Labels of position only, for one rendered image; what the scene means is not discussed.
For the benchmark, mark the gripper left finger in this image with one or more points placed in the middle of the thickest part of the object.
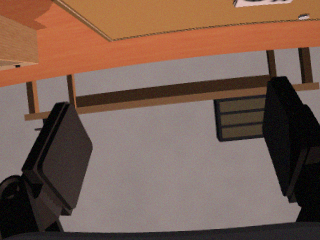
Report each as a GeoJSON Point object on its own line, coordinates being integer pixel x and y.
{"type": "Point", "coordinates": [52, 177]}

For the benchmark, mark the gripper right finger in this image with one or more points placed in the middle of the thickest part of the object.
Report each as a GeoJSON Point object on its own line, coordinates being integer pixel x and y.
{"type": "Point", "coordinates": [293, 141]}

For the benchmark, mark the tan card cloth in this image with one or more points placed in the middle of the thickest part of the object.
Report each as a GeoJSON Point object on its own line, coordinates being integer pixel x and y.
{"type": "Point", "coordinates": [82, 19]}
{"type": "Point", "coordinates": [128, 18]}

